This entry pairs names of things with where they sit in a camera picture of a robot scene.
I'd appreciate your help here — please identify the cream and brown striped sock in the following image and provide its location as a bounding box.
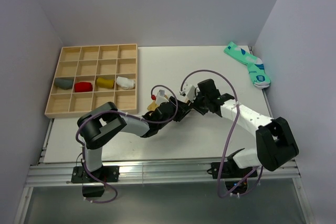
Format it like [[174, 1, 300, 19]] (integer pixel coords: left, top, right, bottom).
[[184, 100, 193, 108]]

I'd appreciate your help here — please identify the mustard yellow sock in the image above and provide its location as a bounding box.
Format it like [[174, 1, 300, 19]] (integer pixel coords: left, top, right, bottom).
[[96, 77, 114, 89], [147, 100, 158, 111]]

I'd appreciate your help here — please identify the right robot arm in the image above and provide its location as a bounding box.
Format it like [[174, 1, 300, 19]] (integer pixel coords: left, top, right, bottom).
[[187, 79, 299, 177]]

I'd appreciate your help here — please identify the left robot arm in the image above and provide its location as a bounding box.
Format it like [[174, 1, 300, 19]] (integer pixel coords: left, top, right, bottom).
[[71, 97, 192, 184]]

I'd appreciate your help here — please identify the white rolled sock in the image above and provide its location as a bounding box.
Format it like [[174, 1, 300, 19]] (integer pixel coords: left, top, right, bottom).
[[116, 76, 136, 90]]

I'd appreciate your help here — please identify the teal patterned sock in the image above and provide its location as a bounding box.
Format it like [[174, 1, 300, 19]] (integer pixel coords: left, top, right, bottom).
[[224, 42, 271, 89]]

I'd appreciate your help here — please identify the mustard yellow rolled sock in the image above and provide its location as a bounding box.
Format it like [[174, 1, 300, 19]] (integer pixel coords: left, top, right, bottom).
[[96, 77, 114, 89]]

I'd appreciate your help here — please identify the wooden compartment tray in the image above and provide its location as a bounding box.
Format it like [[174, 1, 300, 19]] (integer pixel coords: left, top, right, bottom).
[[45, 44, 138, 119]]

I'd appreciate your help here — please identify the red rolled sock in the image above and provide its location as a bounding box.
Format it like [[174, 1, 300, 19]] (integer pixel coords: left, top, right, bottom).
[[74, 82, 93, 93]]

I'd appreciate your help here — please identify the grey rolled sock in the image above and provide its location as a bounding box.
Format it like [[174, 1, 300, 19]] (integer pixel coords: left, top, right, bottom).
[[54, 78, 73, 90]]

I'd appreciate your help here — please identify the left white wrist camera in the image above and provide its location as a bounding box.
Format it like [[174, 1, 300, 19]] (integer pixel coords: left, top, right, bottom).
[[151, 90, 169, 106]]

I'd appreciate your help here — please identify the aluminium mounting rail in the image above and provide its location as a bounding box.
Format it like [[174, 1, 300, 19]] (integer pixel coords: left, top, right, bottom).
[[26, 155, 301, 187]]

